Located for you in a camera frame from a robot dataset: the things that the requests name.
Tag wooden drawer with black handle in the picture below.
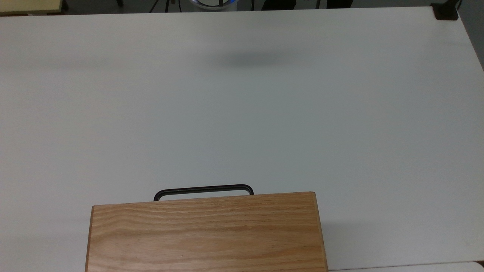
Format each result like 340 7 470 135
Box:
154 184 254 202

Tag dark chair base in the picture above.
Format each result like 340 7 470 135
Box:
261 0 296 11

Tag yellow wooden table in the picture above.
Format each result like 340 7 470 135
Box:
0 0 64 16

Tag black table clamp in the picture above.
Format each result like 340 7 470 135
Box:
430 0 461 21

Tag white side table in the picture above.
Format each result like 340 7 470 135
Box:
328 261 484 272

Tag black tripod legs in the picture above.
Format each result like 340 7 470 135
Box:
149 0 171 13

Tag wooden drawer cabinet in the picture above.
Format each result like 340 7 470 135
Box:
85 192 329 272

